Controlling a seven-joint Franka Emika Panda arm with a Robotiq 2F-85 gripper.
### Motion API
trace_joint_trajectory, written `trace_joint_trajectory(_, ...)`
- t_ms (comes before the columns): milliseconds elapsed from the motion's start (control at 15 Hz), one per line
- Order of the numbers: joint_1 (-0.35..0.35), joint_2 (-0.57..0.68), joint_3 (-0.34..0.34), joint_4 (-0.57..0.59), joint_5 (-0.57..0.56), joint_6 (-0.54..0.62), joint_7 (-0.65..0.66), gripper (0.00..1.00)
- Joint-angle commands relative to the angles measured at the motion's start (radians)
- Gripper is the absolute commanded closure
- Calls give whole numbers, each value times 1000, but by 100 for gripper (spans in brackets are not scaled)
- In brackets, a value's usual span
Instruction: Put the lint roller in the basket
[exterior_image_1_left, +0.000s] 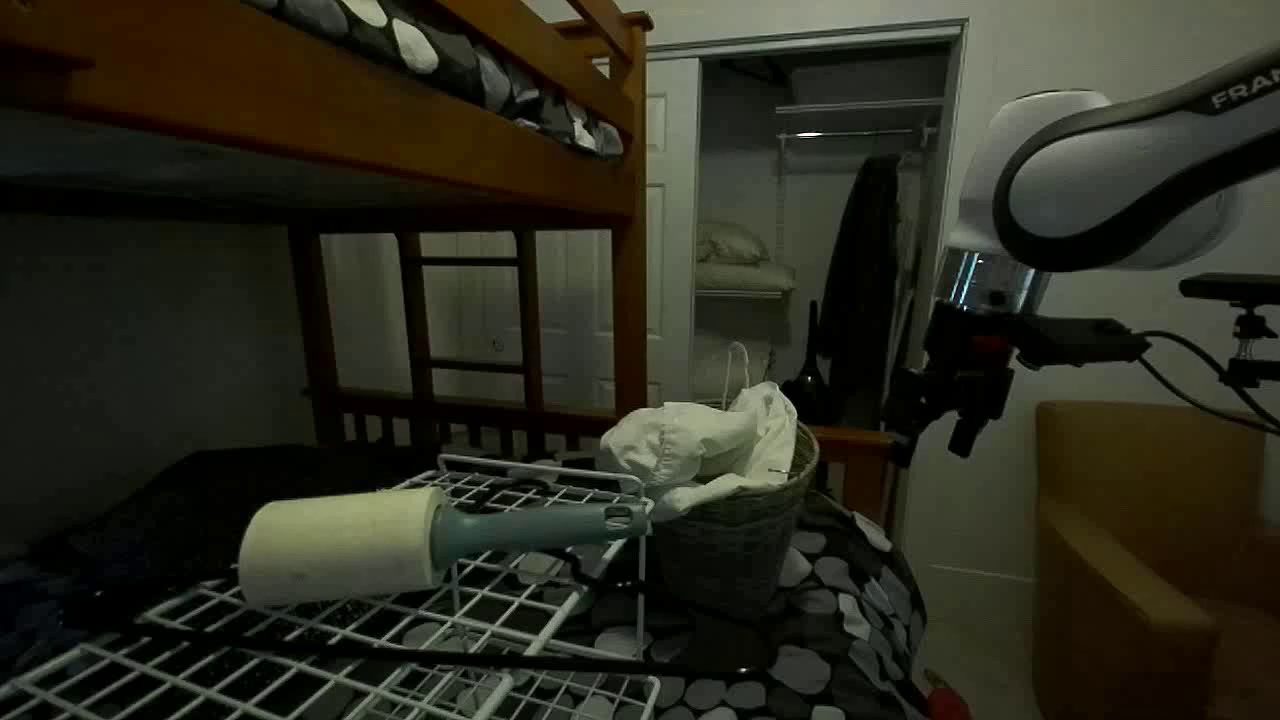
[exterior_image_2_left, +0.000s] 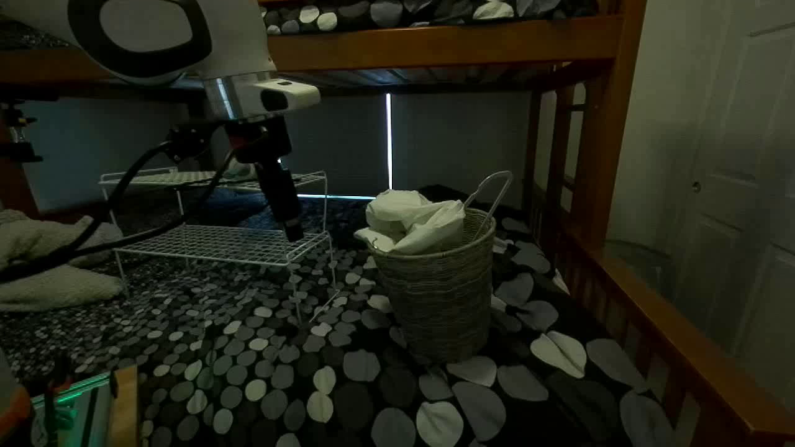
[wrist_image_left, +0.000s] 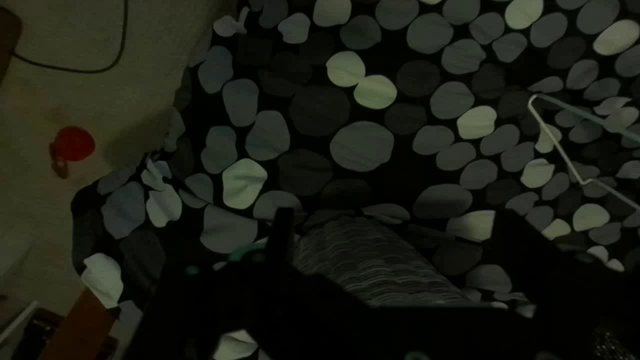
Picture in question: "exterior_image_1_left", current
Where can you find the tan armchair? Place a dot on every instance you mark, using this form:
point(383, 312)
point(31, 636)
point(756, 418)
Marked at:
point(1157, 576)

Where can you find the white cloth in basket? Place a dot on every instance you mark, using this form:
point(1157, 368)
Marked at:
point(693, 455)

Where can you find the pebble pattern bedspread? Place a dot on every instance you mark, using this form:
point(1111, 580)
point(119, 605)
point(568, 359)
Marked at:
point(843, 656)

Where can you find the folded white linens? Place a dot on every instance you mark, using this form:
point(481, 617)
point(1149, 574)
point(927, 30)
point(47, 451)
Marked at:
point(733, 261)

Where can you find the upper bunk pebble mattress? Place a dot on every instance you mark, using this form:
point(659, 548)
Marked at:
point(444, 59)

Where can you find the closet shelf with rod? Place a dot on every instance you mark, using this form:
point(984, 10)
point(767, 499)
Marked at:
point(909, 117)

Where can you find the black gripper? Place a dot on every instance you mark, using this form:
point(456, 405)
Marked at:
point(968, 360)

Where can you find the black camera on stand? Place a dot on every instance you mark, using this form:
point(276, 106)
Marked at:
point(1244, 294)

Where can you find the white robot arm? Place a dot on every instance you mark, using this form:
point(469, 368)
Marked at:
point(1075, 182)

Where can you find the grey woven basket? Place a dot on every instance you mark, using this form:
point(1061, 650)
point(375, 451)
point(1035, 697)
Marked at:
point(724, 559)

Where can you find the dark hanging jacket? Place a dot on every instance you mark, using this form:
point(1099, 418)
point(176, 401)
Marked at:
point(859, 294)

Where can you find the wooden bunk bed frame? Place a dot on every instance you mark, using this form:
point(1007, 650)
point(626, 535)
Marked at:
point(208, 110)

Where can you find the white wire rack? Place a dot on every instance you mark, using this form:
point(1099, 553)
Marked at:
point(151, 673)

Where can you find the lint roller with teal handle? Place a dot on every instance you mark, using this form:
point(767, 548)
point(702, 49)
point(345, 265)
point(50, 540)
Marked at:
point(402, 540)

